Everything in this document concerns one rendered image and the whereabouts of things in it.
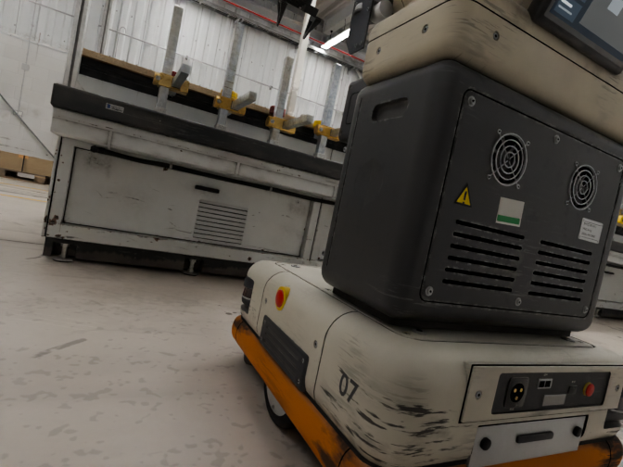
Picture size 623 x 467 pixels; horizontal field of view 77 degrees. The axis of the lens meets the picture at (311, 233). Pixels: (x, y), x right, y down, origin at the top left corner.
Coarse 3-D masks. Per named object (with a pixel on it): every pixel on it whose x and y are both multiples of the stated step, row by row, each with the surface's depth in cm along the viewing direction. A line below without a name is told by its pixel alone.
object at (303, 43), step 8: (304, 24) 280; (304, 40) 280; (304, 48) 281; (304, 56) 282; (296, 64) 282; (296, 72) 281; (296, 80) 282; (296, 88) 283; (288, 96) 285; (296, 96) 284; (288, 104) 283; (288, 112) 283
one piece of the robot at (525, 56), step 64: (448, 0) 56; (512, 0) 59; (384, 64) 68; (448, 64) 56; (512, 64) 60; (576, 64) 67; (384, 128) 65; (448, 128) 56; (512, 128) 62; (576, 128) 69; (384, 192) 62; (448, 192) 58; (512, 192) 64; (576, 192) 71; (384, 256) 60; (448, 256) 61; (512, 256) 68; (576, 256) 74; (384, 320) 62; (448, 320) 63; (512, 320) 68; (576, 320) 77
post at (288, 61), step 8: (288, 56) 179; (288, 64) 179; (288, 72) 179; (280, 80) 181; (288, 80) 180; (280, 88) 179; (280, 96) 179; (280, 104) 180; (280, 112) 180; (272, 128) 181; (272, 136) 180
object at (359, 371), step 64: (256, 320) 91; (320, 320) 67; (320, 384) 62; (384, 384) 50; (448, 384) 52; (320, 448) 59; (384, 448) 50; (448, 448) 53; (512, 448) 60; (576, 448) 68
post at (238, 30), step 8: (240, 24) 167; (240, 32) 167; (232, 40) 169; (240, 40) 168; (232, 48) 167; (232, 56) 167; (232, 64) 168; (232, 72) 168; (224, 80) 170; (232, 80) 169; (224, 88) 168; (232, 88) 169; (224, 96) 168; (224, 112) 169; (224, 120) 170
